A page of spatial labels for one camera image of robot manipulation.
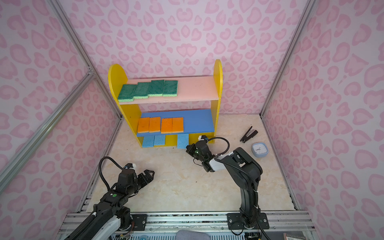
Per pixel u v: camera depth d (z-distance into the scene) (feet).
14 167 1.70
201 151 2.47
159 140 3.39
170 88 2.46
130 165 2.56
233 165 1.63
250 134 3.49
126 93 2.37
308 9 2.28
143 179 2.46
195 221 2.46
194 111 3.92
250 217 2.03
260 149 3.16
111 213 1.83
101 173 2.04
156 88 2.47
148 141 3.36
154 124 3.07
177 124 3.12
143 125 3.05
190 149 2.76
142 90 2.42
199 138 2.96
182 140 3.13
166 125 3.05
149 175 2.53
